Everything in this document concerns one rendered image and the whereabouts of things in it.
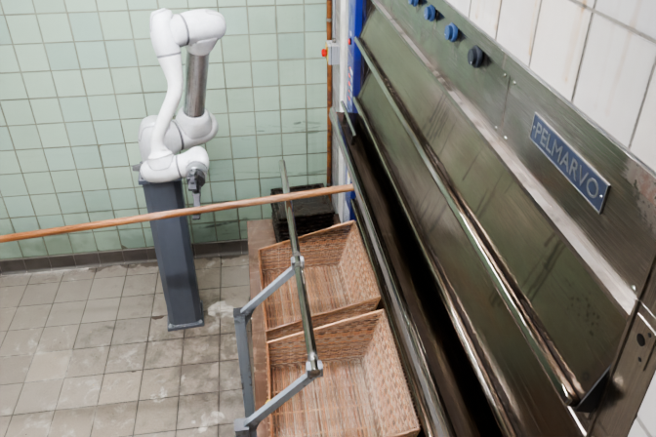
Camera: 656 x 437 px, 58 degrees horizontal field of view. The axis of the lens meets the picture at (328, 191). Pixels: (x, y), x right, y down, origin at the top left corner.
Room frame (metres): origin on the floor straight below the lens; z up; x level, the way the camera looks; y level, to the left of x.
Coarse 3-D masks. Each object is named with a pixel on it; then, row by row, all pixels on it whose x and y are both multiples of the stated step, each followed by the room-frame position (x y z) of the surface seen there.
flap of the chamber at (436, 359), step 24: (360, 120) 2.28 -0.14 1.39; (360, 144) 2.05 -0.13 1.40; (360, 168) 1.86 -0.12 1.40; (384, 192) 1.70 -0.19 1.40; (384, 216) 1.55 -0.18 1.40; (384, 240) 1.42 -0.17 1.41; (408, 240) 1.43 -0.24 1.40; (408, 264) 1.31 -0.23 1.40; (408, 288) 1.21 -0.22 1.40; (432, 288) 1.22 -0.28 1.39; (432, 312) 1.12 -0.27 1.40; (408, 336) 1.03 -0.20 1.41; (432, 336) 1.04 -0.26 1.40; (456, 336) 1.04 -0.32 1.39; (432, 360) 0.96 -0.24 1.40; (456, 360) 0.96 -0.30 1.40; (456, 384) 0.89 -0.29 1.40; (432, 408) 0.82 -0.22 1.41; (456, 408) 0.83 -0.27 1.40; (480, 408) 0.83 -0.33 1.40; (456, 432) 0.76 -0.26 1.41; (480, 432) 0.77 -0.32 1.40
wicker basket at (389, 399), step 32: (352, 320) 1.69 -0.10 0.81; (384, 320) 1.66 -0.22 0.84; (288, 352) 1.66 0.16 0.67; (320, 352) 1.68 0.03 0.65; (352, 352) 1.70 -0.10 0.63; (384, 352) 1.57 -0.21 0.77; (320, 384) 1.56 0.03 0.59; (352, 384) 1.57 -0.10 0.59; (384, 384) 1.47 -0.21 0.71; (288, 416) 1.42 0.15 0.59; (320, 416) 1.42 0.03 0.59; (352, 416) 1.42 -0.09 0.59; (384, 416) 1.37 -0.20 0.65; (416, 416) 1.22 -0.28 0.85
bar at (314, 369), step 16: (288, 192) 2.06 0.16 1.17; (288, 208) 1.94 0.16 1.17; (288, 224) 1.84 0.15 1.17; (288, 272) 1.61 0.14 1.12; (272, 288) 1.60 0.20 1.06; (304, 288) 1.47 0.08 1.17; (256, 304) 1.59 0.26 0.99; (304, 304) 1.39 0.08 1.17; (240, 320) 1.57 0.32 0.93; (304, 320) 1.32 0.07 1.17; (240, 336) 1.57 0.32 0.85; (240, 352) 1.57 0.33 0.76; (240, 368) 1.57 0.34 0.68; (320, 368) 1.14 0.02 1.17; (304, 384) 1.13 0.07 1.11; (272, 400) 1.13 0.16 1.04; (256, 416) 1.12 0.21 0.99; (240, 432) 1.10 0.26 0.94; (256, 432) 1.58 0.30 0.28
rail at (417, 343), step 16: (336, 112) 2.29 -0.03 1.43; (336, 128) 2.16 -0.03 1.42; (352, 160) 1.87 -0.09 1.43; (352, 176) 1.78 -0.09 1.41; (368, 208) 1.56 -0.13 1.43; (384, 256) 1.32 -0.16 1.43; (400, 288) 1.18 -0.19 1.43; (400, 304) 1.12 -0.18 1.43; (416, 336) 1.01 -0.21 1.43; (416, 352) 0.97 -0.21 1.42; (432, 384) 0.87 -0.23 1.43; (432, 400) 0.83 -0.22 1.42; (448, 416) 0.79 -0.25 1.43; (448, 432) 0.75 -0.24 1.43
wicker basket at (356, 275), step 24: (288, 240) 2.27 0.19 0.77; (336, 240) 2.30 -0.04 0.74; (360, 240) 2.16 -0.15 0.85; (264, 264) 2.25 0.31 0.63; (288, 264) 2.27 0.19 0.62; (336, 264) 2.30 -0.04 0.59; (360, 264) 2.06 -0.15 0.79; (264, 288) 1.99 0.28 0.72; (288, 288) 2.13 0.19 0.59; (312, 288) 2.13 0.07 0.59; (336, 288) 2.13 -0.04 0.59; (360, 288) 1.98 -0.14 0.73; (264, 312) 1.82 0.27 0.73; (288, 312) 1.97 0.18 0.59; (312, 312) 1.97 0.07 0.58; (336, 312) 1.76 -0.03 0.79; (360, 312) 1.88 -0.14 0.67
